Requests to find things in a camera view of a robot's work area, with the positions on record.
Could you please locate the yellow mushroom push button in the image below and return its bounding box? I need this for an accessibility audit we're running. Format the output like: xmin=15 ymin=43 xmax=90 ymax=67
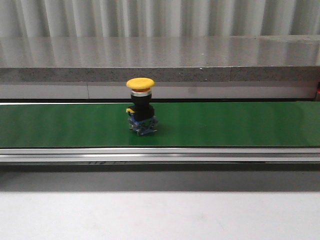
xmin=126 ymin=77 xmax=159 ymax=136

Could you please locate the grey speckled stone counter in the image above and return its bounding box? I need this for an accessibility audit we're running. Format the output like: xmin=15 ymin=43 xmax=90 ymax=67
xmin=0 ymin=35 xmax=320 ymax=84

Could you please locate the green conveyor belt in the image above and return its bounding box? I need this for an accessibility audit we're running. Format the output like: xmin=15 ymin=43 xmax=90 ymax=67
xmin=0 ymin=101 xmax=320 ymax=148

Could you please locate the red orange object at edge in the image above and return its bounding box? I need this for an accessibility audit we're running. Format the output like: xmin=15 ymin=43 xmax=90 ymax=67
xmin=314 ymin=82 xmax=320 ymax=102

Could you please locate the white corrugated curtain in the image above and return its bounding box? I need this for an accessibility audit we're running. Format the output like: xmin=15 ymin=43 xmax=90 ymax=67
xmin=0 ymin=0 xmax=320 ymax=37

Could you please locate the white conveyor back rail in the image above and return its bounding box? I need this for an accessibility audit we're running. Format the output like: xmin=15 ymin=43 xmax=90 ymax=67
xmin=0 ymin=80 xmax=318 ymax=100

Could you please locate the aluminium conveyor front rail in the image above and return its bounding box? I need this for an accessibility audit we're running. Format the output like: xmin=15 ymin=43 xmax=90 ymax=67
xmin=0 ymin=147 xmax=320 ymax=165

